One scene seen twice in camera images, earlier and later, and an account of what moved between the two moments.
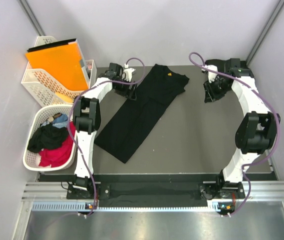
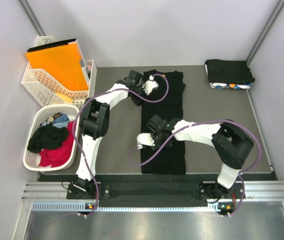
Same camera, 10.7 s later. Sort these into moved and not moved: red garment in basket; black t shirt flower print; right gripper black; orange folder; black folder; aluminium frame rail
Moved: right gripper black; black t shirt flower print
Not moved: black folder; orange folder; aluminium frame rail; red garment in basket
